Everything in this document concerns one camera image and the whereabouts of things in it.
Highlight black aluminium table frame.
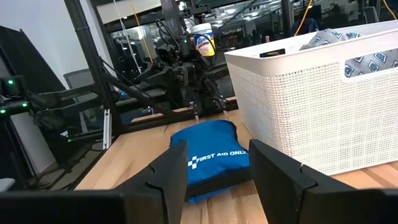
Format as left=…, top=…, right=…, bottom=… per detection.
left=63, top=0, right=240, bottom=141

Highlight white perforated plastic basket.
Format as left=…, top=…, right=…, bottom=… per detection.
left=223, top=20, right=398, bottom=177

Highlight yellow extension cable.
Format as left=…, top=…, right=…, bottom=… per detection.
left=132, top=12, right=155, bottom=65

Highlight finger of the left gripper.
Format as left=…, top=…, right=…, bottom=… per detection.
left=214, top=96, right=230, bottom=121
left=190, top=101, right=202, bottom=124

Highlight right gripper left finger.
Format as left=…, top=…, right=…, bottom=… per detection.
left=113, top=139, right=189, bottom=224

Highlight yellow white canister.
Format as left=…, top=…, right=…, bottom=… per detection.
left=190, top=22, right=217, bottom=58

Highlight grey patterned cloth gown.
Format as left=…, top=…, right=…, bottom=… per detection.
left=299, top=28, right=398, bottom=78

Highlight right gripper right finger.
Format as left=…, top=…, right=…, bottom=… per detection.
left=248, top=138, right=357, bottom=224

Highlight blue first aid pouch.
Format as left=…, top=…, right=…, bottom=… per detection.
left=169, top=119, right=252, bottom=205

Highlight yellow hanging cable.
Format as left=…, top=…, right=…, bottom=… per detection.
left=293, top=0, right=314, bottom=37

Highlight grey office chair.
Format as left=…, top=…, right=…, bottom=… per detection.
left=63, top=68, right=101, bottom=103

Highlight silver metal bracket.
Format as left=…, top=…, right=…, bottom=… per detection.
left=103, top=108, right=113, bottom=150

